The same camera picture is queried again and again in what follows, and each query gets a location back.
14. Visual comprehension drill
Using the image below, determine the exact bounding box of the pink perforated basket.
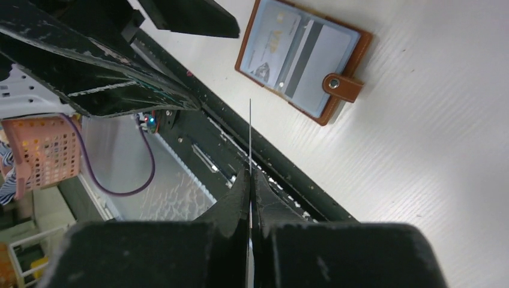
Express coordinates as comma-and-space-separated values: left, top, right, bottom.
1, 116, 81, 199

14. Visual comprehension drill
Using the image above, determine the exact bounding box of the white credit card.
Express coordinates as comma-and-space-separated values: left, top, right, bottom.
241, 1, 302, 86

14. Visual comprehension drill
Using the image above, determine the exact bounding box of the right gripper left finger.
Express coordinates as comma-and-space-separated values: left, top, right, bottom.
38, 169, 250, 287

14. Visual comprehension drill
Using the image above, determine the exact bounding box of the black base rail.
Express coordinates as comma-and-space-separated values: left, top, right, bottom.
131, 30, 355, 223

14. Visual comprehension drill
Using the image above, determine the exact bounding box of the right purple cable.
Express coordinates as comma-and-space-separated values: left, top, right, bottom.
59, 113, 157, 198

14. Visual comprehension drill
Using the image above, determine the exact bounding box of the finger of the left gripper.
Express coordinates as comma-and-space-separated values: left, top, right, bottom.
139, 0, 240, 38
1, 1, 200, 118

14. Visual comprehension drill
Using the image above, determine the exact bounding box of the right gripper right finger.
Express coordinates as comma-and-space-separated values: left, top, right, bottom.
251, 172, 447, 287

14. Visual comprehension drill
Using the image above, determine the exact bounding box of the brown leather card holder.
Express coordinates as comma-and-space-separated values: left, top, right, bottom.
235, 1, 373, 126

